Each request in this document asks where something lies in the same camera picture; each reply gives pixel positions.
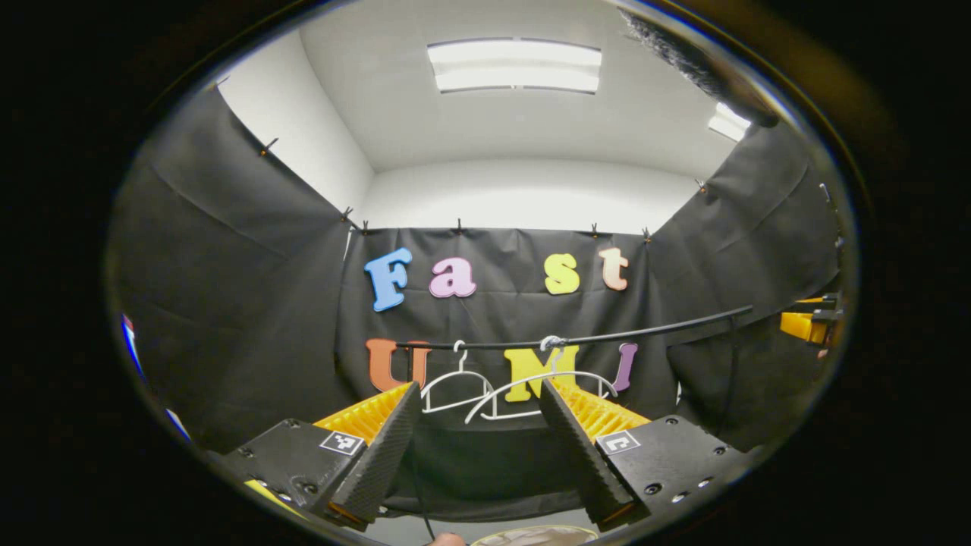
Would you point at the black clothes rack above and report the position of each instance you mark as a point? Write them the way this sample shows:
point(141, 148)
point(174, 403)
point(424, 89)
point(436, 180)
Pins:
point(652, 330)

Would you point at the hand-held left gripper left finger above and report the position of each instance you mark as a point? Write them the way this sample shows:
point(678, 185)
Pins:
point(375, 466)

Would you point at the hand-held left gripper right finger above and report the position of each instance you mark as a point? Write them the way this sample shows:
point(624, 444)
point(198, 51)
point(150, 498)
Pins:
point(588, 462)

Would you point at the black backdrop cloth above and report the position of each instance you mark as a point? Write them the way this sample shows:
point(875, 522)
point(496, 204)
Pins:
point(227, 318)

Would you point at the clear tape wrap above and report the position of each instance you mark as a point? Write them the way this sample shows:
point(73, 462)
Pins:
point(552, 343)

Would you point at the small ceiling light panel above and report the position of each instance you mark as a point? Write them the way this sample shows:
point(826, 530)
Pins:
point(728, 123)

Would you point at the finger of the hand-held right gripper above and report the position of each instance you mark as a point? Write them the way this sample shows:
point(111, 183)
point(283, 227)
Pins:
point(802, 327)
point(823, 303)

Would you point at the white clothes hanger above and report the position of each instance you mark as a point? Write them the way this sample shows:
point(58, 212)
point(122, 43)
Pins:
point(455, 375)
point(531, 378)

